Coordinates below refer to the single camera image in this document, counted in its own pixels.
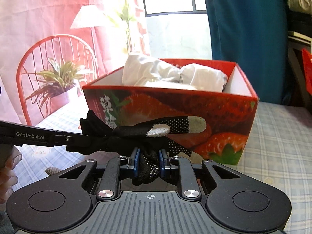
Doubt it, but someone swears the olive knitted scarf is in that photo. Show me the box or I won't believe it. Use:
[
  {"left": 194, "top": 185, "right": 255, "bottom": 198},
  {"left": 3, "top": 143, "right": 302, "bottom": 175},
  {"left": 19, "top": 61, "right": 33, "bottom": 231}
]
[{"left": 45, "top": 166, "right": 61, "bottom": 176}]

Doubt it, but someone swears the person left hand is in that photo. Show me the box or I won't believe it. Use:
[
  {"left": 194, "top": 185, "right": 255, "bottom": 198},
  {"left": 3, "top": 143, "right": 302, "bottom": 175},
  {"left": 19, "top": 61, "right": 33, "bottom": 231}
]
[{"left": 1, "top": 144, "right": 22, "bottom": 206}]

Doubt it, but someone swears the black touchscreen glove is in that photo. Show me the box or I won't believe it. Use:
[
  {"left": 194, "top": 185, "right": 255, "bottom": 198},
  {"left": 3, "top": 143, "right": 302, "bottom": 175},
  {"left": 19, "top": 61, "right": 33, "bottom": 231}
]
[{"left": 66, "top": 110, "right": 207, "bottom": 186}]

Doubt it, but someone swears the dark teal curtain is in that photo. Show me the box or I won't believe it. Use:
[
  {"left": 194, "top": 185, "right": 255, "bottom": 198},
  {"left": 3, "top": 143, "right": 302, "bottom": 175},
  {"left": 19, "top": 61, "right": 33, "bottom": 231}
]
[{"left": 205, "top": 0, "right": 287, "bottom": 104}]

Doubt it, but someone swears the pink printed backdrop curtain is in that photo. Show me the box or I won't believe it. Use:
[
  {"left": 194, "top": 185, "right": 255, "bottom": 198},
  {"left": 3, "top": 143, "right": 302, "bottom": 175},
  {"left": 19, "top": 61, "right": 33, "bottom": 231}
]
[{"left": 1, "top": 0, "right": 145, "bottom": 125}]

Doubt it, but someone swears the beige cloth bundle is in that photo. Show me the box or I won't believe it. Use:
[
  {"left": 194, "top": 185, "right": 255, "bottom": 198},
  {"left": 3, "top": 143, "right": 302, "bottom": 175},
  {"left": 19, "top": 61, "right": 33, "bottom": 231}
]
[{"left": 288, "top": 0, "right": 311, "bottom": 14}]

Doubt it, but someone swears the red strawberry cardboard box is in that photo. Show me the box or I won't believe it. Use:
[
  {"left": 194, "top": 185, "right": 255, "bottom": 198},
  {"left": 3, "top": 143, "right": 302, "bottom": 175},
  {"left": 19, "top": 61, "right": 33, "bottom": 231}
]
[{"left": 83, "top": 60, "right": 259, "bottom": 165}]

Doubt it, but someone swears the red plastic bag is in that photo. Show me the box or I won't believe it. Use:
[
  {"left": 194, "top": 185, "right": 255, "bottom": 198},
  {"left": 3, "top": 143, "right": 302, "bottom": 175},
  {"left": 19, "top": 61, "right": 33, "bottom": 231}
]
[{"left": 301, "top": 49, "right": 312, "bottom": 95}]

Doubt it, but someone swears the white mesh cloth bundle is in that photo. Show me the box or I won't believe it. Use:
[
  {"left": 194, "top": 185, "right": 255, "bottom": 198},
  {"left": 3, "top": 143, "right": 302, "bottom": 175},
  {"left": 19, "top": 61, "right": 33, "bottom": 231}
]
[{"left": 122, "top": 53, "right": 228, "bottom": 92}]

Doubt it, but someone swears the white wire shelf rack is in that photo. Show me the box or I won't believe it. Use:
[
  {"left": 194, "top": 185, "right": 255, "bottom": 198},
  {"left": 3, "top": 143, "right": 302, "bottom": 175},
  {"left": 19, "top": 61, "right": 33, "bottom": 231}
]
[{"left": 288, "top": 31, "right": 311, "bottom": 53}]

